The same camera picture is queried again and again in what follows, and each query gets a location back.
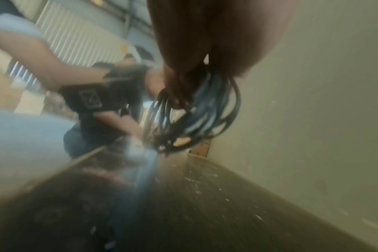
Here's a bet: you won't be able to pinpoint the person's left forearm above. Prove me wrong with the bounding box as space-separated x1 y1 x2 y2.
0 24 72 92

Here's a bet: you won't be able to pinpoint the wooden box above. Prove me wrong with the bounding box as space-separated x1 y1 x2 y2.
188 139 212 157

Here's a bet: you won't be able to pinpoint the light blue shirt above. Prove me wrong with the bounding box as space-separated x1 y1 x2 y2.
0 12 85 198

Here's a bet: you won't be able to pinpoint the black wrist camera strap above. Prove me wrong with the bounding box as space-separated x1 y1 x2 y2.
58 62 150 116

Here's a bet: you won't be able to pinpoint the cardboard box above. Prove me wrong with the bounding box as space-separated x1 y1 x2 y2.
14 90 47 115

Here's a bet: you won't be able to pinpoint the bundle of black cables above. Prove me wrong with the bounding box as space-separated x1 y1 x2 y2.
151 54 242 155

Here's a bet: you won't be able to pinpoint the person's left hand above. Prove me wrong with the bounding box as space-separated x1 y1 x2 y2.
143 68 168 100

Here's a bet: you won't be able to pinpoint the blue jeans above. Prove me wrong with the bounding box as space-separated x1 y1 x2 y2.
63 122 98 159

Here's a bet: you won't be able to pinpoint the person's right hand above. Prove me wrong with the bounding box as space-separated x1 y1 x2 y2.
146 0 299 110

